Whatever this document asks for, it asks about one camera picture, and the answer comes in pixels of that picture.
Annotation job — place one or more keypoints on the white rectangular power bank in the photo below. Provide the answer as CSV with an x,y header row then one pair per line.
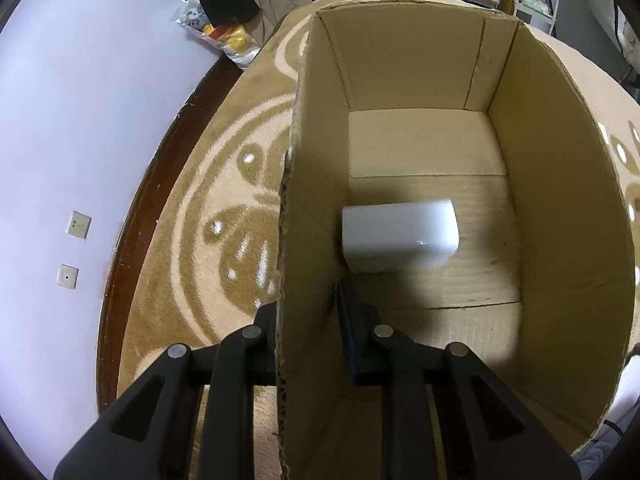
x,y
396,237

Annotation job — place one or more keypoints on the brown cardboard box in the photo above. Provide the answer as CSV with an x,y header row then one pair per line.
x,y
478,181

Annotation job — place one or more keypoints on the wall socket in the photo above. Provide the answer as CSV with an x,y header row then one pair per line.
x,y
79,225
67,276

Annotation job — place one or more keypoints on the beige floral patterned rug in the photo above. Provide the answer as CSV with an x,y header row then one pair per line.
x,y
213,260

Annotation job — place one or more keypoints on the upper wall socket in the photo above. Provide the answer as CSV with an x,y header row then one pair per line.
x,y
79,225

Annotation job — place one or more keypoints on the lower wall socket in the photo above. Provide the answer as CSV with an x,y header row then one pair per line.
x,y
67,276

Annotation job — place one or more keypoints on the yellow red snack bag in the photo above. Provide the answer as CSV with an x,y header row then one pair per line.
x,y
234,40

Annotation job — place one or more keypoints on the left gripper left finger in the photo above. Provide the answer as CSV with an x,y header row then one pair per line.
x,y
190,411

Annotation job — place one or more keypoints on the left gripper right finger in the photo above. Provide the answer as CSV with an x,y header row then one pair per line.
x,y
444,411

